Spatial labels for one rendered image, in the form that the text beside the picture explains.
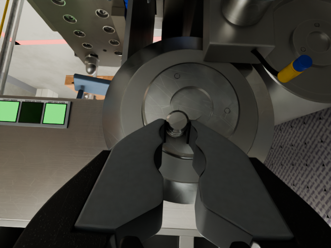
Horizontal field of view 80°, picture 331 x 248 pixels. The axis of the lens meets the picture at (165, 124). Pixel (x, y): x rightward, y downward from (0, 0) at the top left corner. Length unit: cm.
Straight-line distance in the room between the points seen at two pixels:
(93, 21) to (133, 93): 30
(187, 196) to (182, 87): 9
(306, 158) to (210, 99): 21
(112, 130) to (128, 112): 2
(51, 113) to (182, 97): 46
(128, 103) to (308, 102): 16
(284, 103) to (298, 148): 14
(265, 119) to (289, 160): 19
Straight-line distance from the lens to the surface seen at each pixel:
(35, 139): 59
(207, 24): 18
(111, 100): 18
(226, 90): 16
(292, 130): 37
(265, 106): 19
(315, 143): 33
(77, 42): 54
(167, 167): 16
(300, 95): 21
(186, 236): 53
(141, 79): 17
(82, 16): 45
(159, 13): 55
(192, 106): 15
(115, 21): 41
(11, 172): 62
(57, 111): 57
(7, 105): 64
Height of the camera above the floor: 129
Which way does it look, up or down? 11 degrees down
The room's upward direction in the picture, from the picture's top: 177 degrees counter-clockwise
